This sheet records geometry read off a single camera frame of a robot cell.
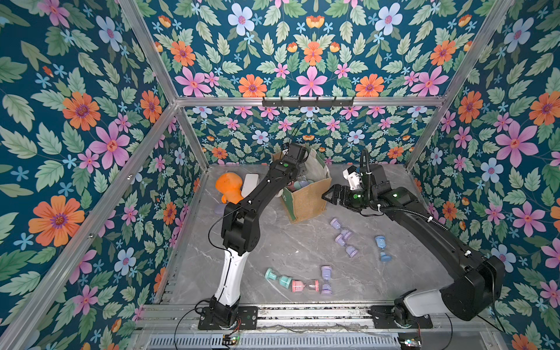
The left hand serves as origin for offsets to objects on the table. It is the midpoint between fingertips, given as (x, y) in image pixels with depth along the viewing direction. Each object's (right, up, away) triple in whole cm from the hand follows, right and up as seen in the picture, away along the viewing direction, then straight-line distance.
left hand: (302, 165), depth 94 cm
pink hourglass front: (-2, -46, -16) cm, 48 cm away
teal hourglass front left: (-7, -44, -15) cm, 47 cm away
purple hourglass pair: (+20, -36, -7) cm, 41 cm away
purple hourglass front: (+9, -42, -12) cm, 45 cm away
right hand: (+11, -12, -17) cm, 24 cm away
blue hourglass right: (+32, -32, -6) cm, 46 cm away
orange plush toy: (-35, -9, +9) cm, 37 cm away
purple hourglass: (+19, -30, -3) cm, 35 cm away
